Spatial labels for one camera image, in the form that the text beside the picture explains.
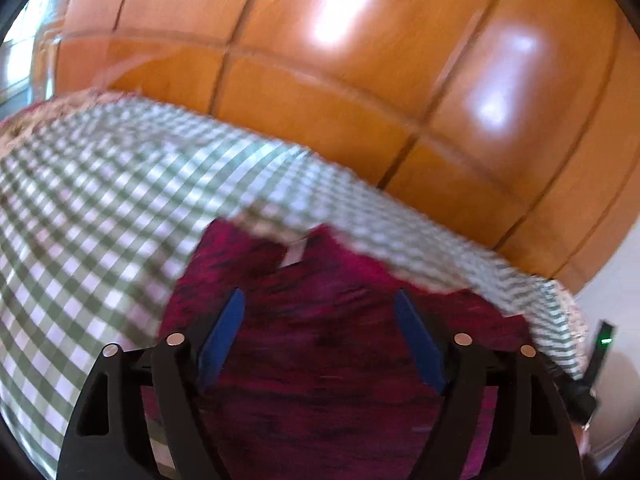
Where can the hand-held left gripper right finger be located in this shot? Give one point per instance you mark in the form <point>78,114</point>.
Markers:
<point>420,340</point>

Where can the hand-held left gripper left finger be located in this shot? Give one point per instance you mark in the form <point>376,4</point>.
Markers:
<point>222,335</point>

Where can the dark red knitted sweater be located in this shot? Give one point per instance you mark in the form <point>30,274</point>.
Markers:
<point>325,360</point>

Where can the green checked blanket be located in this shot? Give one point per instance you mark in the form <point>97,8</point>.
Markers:
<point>100,200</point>

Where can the wooden panelled wardrobe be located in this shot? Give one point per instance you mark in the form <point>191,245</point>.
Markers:
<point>350,110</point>

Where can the window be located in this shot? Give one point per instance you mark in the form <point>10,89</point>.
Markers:
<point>25,45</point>

